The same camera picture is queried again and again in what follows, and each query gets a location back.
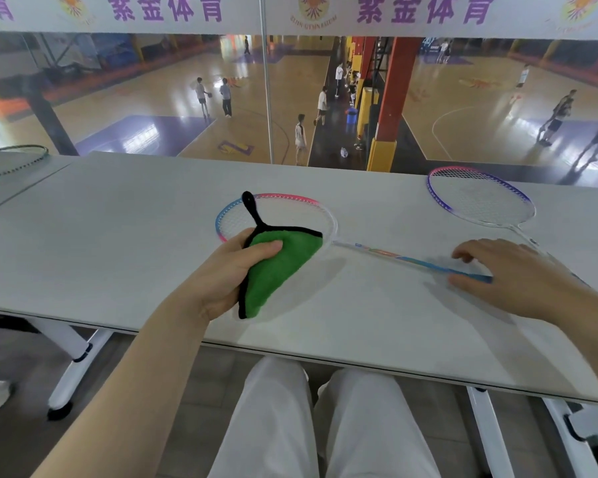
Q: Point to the metal window mullion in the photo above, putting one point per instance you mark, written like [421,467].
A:
[267,94]

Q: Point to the blue bin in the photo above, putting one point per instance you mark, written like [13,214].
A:
[352,116]

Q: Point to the red pillar with yellow base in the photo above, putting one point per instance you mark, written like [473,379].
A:
[396,94]

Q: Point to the person's left hand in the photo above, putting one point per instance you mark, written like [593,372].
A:
[219,283]

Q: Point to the group of distant people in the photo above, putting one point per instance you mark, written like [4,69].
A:
[300,136]

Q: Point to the white table leg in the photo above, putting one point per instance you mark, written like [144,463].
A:
[75,378]
[573,443]
[491,438]

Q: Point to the green badminton racket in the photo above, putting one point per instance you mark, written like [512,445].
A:
[10,163]

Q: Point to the yellow padded post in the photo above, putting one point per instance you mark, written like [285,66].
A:
[364,111]

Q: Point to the person's right hand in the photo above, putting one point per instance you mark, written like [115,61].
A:
[528,283]

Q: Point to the person's white trousers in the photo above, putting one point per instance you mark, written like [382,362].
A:
[264,433]

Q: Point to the dark hoop post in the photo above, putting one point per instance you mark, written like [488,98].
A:
[52,124]

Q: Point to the green black cleaning cloth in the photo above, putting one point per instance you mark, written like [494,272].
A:
[274,273]

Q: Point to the person's left forearm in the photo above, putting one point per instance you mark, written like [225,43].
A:
[124,403]

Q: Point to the purple pink badminton racket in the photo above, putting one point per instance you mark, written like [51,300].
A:
[478,194]

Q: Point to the white banner with purple print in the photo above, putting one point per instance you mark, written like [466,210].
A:
[279,14]

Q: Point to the pink blue badminton racket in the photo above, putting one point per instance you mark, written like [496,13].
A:
[284,214]

